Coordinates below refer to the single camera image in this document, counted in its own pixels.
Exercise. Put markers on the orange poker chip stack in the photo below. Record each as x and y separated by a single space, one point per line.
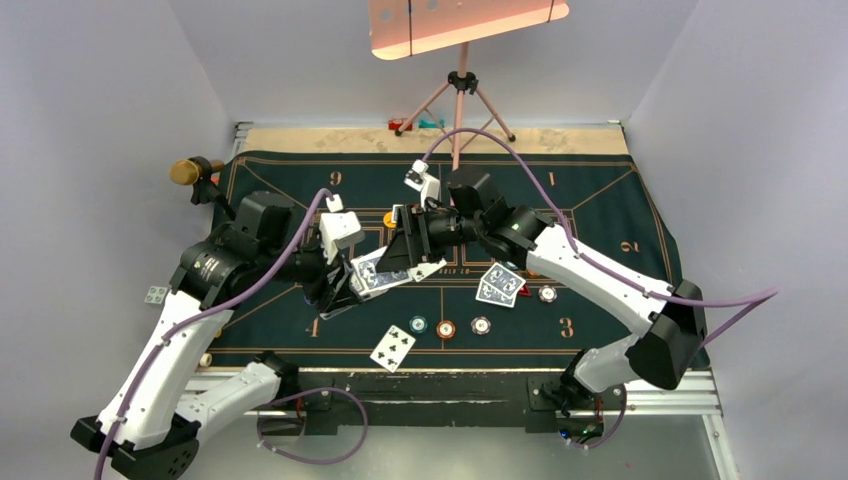
446 329

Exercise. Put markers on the blue playing card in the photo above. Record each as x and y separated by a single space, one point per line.
486 293
396 213
504 280

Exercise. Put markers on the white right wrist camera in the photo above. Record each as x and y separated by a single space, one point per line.
426 185

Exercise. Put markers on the teal clip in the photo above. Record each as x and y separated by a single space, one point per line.
431 124

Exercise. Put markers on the red clip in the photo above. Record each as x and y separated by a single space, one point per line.
403 124

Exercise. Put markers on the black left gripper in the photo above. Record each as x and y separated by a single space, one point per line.
329 294

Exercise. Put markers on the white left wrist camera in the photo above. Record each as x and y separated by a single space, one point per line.
338 229

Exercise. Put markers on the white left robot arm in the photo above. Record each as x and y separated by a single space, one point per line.
149 430

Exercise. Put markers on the blue playing card deck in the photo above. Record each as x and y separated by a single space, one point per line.
367 282

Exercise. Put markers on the aluminium frame rail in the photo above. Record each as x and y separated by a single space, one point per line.
662 397

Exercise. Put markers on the green blue poker chip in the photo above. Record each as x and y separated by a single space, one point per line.
418 324

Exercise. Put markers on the small grey lego block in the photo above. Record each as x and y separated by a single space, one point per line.
156 295

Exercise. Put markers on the dark green poker mat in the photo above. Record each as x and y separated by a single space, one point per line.
602 196

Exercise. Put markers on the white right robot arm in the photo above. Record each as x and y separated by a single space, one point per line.
666 325

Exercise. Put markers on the face up clubs card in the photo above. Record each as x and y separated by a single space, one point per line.
392 349
425 269

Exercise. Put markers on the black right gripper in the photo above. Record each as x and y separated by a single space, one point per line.
413 241

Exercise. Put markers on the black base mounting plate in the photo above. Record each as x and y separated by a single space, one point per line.
531 401

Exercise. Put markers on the white blue chip stack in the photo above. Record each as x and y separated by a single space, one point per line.
481 325

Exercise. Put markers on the gold knob black clamp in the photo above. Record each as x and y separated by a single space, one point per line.
198 172

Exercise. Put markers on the yellow big blind button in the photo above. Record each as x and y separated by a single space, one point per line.
389 220

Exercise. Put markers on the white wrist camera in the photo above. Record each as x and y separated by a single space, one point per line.
338 229
426 185

